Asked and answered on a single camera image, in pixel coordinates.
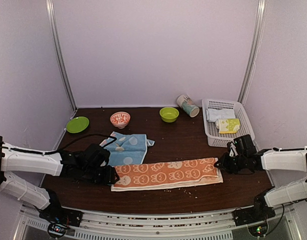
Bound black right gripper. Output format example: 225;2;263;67
214;152;247;175

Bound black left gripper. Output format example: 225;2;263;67
81;165;119;185

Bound orange bunny towel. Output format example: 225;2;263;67
111;157;223;192

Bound white perforated plastic basket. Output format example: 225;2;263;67
201;98;255;148

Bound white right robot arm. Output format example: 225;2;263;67
214;134;307;221

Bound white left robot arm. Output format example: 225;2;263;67
0;136;120;222

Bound blue mickey dotted towel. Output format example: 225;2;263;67
100;131;155;167

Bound rolled green yellow towel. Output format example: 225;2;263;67
215;118;241;134

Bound light blue folded towel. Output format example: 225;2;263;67
206;108;236;123

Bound red patterned ceramic bowl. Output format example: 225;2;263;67
110;111;131;129

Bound green plastic plate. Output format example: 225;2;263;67
66;116;90;134

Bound green plastic bowl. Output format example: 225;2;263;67
159;107;179;123

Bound tall illustrated ceramic cup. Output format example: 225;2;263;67
176;94;200;118

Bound left circuit board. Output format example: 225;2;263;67
47;223;68;239

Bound circuit board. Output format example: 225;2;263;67
248;222;269;238
47;223;68;239

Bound right circuit board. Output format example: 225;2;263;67
248;222;269;238

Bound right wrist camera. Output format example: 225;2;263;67
227;141;239;157

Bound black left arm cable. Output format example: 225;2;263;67
8;133;118;157

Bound front aluminium rail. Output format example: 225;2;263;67
13;197;302;240

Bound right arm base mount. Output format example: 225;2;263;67
232;195;276;226

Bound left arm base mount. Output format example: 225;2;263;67
37;190;83;227

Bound right aluminium frame post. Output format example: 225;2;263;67
237;0;268;105

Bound aluminium frame post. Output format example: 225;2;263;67
45;0;78;112
237;0;268;105

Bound left aluminium frame post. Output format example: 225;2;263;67
45;0;78;112

